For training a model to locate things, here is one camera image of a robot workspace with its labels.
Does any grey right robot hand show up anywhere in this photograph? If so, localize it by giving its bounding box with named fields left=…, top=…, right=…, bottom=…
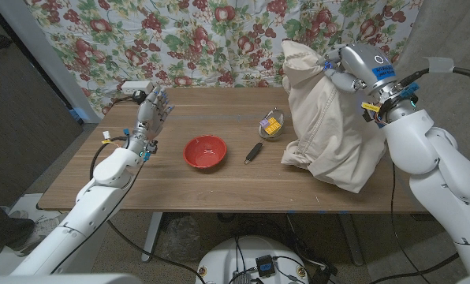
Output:
left=321, top=43, right=397, bottom=95

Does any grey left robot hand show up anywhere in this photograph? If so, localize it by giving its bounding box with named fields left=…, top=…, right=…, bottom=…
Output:
left=131, top=88, right=176, bottom=146

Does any beige jacket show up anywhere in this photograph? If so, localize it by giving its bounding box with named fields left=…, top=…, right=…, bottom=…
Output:
left=280, top=39, right=388, bottom=194

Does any red bowl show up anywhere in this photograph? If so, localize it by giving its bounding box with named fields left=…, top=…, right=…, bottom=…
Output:
left=182, top=134, right=228, bottom=170

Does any white power strip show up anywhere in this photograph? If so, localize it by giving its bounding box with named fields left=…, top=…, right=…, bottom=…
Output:
left=120, top=80, right=155, bottom=95

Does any floral fruit print backdrop cloth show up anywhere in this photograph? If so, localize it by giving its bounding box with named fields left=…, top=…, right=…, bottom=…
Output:
left=24, top=0, right=424, bottom=118

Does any white table leg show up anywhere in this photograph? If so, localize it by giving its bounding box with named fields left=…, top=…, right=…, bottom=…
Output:
left=140, top=211, right=164, bottom=263

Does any clear plastic bag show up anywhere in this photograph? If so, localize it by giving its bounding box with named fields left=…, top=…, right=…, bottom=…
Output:
left=159, top=215, right=200, bottom=261

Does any white sneaker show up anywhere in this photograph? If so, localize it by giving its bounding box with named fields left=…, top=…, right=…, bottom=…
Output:
left=16, top=212, right=70, bottom=253

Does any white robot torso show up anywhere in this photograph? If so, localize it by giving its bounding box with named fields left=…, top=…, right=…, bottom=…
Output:
left=195, top=235, right=311, bottom=284

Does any grey table leg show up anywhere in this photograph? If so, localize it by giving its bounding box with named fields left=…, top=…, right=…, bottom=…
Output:
left=339, top=212, right=364, bottom=267

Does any person leg in dark trousers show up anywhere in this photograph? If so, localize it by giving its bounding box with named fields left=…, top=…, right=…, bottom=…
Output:
left=0, top=195, right=35, bottom=249

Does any black box with blue label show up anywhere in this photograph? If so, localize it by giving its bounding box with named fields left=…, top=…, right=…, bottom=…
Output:
left=256, top=254, right=276, bottom=278

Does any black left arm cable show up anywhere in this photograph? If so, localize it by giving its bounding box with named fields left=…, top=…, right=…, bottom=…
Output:
left=50, top=136, right=147, bottom=275

